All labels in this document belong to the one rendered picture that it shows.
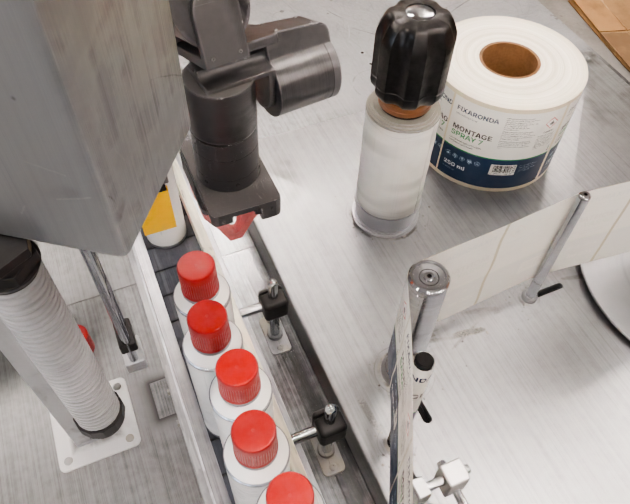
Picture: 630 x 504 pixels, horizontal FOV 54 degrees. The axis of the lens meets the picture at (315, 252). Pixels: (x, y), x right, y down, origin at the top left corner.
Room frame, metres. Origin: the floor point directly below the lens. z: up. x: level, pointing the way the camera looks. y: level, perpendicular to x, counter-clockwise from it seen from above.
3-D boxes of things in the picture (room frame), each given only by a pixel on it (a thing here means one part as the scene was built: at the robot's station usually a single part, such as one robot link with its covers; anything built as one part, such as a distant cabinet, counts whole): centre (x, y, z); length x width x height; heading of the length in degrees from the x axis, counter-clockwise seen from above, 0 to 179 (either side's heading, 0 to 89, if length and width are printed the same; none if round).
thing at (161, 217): (0.36, 0.14, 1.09); 0.03 x 0.01 x 0.06; 115
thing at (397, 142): (0.55, -0.09, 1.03); 0.09 x 0.09 x 0.30
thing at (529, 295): (0.42, -0.26, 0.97); 0.02 x 0.02 x 0.19
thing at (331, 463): (0.24, -0.02, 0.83); 0.06 x 0.03 x 0.01; 23
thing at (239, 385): (0.21, 0.06, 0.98); 0.05 x 0.05 x 0.20
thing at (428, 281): (0.32, -0.10, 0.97); 0.05 x 0.05 x 0.19
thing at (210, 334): (0.26, 0.08, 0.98); 0.05 x 0.05 x 0.20
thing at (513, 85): (0.70, -0.24, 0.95); 0.20 x 0.20 x 0.14
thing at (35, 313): (0.17, 0.15, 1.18); 0.04 x 0.04 x 0.21
